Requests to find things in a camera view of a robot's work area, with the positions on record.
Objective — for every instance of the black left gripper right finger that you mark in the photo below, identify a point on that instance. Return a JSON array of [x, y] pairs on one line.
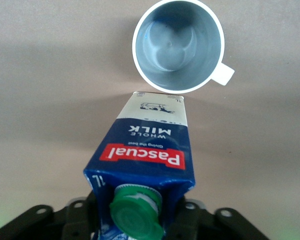
[[215, 225]]

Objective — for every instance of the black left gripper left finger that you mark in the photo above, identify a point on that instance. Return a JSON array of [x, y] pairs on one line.
[[40, 225]]

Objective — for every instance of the blue white milk carton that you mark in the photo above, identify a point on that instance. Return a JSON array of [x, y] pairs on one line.
[[145, 155]]

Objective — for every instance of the brown table cloth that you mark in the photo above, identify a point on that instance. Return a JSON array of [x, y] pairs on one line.
[[40, 100]]

